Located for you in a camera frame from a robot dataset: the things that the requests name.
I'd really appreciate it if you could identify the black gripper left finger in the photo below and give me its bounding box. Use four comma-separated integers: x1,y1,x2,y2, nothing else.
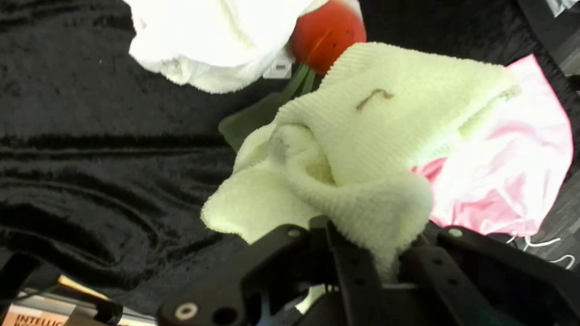
155,221,384,326

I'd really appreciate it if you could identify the white towel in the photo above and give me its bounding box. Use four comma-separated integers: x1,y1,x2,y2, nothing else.
123,0,331,96

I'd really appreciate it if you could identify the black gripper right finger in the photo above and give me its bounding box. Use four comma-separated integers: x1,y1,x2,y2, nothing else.
396,225,580,326

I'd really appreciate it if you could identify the pink cloth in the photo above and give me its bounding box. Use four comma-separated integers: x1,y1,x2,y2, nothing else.
411,52,574,239

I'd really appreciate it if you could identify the red plush radish toy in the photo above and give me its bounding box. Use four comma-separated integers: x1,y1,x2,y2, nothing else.
215,0,367,152

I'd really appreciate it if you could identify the black velvet tablecloth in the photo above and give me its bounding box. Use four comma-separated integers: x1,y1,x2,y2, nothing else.
0,0,580,317

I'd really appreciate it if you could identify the cardboard box with printed tape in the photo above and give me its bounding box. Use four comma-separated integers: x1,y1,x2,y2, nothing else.
0,273,159,326

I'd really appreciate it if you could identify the pale yellow-green towel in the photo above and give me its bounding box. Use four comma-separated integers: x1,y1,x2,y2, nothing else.
199,40,522,281

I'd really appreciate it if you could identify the white floor cable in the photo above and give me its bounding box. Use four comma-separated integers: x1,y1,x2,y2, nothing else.
505,234,576,272

